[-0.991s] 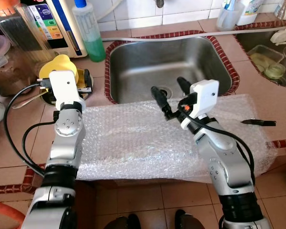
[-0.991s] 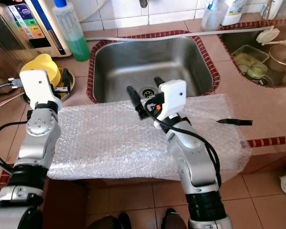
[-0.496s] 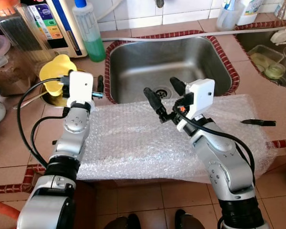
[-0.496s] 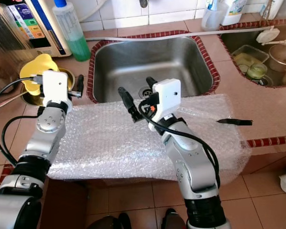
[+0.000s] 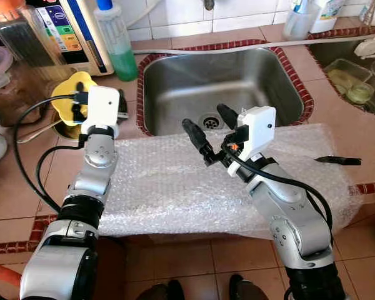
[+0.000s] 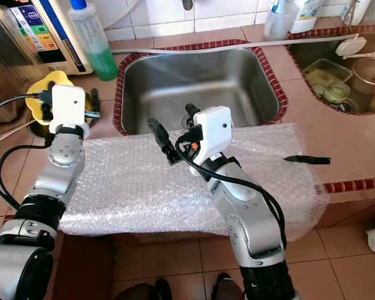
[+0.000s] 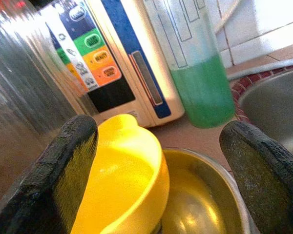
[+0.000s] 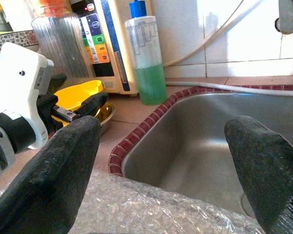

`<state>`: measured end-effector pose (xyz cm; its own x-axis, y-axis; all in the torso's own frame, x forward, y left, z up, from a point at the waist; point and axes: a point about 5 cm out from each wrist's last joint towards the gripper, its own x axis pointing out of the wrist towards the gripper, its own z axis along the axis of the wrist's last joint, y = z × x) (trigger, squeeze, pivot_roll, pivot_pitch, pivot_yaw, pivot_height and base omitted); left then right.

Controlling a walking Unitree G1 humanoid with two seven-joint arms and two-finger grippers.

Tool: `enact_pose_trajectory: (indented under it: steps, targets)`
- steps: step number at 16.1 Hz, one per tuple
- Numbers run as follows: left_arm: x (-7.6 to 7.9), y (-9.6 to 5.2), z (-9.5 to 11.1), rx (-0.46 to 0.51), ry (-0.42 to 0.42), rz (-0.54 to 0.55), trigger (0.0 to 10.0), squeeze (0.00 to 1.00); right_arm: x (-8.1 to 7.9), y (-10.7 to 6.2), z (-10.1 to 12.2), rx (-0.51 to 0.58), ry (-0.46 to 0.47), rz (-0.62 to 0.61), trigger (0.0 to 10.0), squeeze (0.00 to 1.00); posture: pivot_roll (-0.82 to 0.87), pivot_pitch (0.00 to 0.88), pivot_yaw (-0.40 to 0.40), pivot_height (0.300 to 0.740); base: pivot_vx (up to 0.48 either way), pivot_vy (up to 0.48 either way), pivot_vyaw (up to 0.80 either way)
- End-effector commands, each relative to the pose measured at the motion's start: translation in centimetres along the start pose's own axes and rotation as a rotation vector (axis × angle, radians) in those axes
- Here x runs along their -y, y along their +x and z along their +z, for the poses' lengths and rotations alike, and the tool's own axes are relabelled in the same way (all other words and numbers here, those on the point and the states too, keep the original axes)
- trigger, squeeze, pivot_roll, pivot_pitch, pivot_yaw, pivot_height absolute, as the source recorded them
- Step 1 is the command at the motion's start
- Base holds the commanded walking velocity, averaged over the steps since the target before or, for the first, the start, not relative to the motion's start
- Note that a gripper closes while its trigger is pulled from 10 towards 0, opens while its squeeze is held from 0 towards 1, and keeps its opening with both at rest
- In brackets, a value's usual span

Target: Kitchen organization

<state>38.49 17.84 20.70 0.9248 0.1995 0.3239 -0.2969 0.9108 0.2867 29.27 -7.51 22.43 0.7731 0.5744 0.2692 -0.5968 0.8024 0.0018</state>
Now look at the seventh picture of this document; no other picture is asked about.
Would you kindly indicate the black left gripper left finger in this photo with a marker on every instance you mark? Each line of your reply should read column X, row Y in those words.
column 34, row 200

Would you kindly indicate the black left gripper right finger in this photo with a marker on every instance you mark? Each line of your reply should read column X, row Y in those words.
column 271, row 190

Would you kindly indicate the stainless steel bowl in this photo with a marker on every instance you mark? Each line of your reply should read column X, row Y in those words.
column 197, row 195

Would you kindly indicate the yellow plastic bowl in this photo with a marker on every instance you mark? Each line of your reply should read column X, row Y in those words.
column 127, row 170

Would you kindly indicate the stainless steel sink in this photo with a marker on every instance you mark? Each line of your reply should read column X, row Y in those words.
column 276, row 104

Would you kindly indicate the clear bottle with green liquid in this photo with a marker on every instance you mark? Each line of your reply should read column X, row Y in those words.
column 205, row 92

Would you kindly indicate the grey tube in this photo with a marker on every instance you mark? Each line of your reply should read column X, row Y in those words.
column 271, row 67

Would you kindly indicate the clear ribbed plastic jar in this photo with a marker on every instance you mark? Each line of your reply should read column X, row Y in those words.
column 27, row 73

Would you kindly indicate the white water ionizer appliance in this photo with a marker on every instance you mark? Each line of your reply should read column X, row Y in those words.
column 136, row 48

